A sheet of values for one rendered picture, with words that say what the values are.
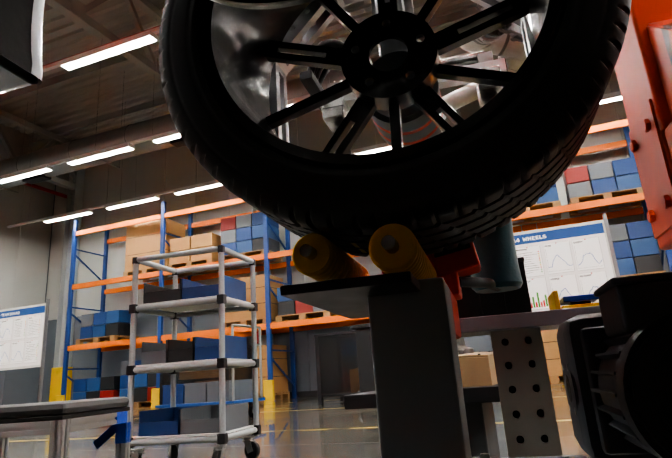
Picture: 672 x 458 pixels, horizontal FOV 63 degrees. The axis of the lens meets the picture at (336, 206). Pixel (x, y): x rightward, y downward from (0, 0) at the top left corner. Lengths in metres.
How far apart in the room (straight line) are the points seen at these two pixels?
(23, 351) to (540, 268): 8.25
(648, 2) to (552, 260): 5.98
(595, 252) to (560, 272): 0.45
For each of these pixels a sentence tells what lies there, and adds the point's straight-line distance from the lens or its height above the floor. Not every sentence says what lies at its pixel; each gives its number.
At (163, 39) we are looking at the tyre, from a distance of 0.90.
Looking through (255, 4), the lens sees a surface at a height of 0.70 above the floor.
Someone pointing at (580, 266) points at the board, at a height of 1.38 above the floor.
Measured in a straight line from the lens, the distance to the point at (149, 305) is 2.87.
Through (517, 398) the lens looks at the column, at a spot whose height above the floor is 0.29.
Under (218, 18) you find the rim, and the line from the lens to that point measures 0.90.
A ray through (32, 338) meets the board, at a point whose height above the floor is 1.32.
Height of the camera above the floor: 0.35
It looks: 17 degrees up
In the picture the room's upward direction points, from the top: 4 degrees counter-clockwise
